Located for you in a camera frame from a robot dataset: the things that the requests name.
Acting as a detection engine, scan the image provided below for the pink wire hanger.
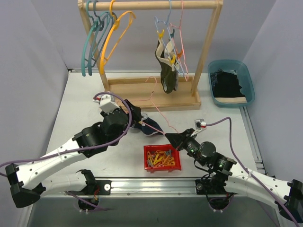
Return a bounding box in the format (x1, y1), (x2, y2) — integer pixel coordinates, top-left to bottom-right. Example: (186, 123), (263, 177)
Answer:
(134, 76), (178, 135)
(169, 0), (189, 81)

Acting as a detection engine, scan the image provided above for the navy blue underwear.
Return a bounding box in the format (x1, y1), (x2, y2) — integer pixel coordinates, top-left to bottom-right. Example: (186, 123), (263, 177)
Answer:
(138, 112), (163, 136)

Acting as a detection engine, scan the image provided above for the grey underwear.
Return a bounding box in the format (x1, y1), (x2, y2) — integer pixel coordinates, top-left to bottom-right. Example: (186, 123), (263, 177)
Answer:
(163, 40), (179, 94)

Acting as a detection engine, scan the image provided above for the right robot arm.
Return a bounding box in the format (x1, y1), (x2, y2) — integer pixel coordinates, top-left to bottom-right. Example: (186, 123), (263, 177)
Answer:
(165, 129), (303, 224)

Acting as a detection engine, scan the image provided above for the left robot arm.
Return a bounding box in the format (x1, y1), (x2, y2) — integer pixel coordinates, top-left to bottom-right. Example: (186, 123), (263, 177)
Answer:
(5, 99), (142, 208)

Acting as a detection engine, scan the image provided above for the wooden hanger rack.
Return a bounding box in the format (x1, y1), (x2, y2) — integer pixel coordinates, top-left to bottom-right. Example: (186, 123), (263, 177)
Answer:
(78, 0), (223, 111)

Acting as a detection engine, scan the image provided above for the dark olive underwear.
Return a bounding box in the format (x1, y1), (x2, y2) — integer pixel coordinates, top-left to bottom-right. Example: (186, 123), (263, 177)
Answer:
(154, 39), (178, 94)

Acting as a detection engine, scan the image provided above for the black underwear in basin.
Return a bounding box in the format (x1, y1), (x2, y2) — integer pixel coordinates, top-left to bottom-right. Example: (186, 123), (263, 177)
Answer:
(210, 69), (247, 104)

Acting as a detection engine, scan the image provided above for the orange plastic hanger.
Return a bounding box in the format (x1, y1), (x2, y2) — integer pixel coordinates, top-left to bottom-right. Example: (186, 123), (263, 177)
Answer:
(99, 0), (136, 74)

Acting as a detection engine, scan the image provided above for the blue-grey plastic hanger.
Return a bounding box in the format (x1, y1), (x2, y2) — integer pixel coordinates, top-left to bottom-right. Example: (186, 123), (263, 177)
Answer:
(87, 0), (117, 76)

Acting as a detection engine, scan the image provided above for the teal plastic hanger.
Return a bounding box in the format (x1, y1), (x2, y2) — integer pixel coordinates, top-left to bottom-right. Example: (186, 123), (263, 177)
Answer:
(81, 0), (102, 76)

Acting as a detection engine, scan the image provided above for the red plastic bin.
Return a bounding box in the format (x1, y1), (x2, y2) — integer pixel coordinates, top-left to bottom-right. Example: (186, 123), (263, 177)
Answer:
(143, 144), (182, 173)

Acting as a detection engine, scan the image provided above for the pile of coloured clips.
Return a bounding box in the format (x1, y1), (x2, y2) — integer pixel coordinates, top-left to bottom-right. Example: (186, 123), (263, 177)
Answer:
(146, 150), (176, 167)

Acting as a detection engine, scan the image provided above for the teal plastic basin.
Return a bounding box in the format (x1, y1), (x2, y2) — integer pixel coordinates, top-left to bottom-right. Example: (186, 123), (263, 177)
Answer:
(208, 59), (255, 108)

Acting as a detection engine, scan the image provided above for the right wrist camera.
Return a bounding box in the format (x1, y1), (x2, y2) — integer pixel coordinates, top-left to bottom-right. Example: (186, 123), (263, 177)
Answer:
(191, 119), (207, 137)

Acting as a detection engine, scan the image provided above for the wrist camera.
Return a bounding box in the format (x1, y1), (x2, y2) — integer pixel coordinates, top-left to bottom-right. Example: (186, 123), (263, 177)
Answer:
(93, 95), (119, 114)
(191, 119), (207, 137)

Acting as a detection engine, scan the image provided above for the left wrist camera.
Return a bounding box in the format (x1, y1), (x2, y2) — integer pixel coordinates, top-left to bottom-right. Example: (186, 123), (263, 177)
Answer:
(93, 95), (119, 114)

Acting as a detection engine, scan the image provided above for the aluminium rail base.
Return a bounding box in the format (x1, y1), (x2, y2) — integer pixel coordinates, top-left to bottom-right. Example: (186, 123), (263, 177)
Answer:
(26, 175), (281, 198)

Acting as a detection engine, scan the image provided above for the light blue wire hanger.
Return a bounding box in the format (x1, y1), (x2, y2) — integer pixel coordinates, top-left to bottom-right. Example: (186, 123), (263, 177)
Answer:
(154, 0), (183, 76)

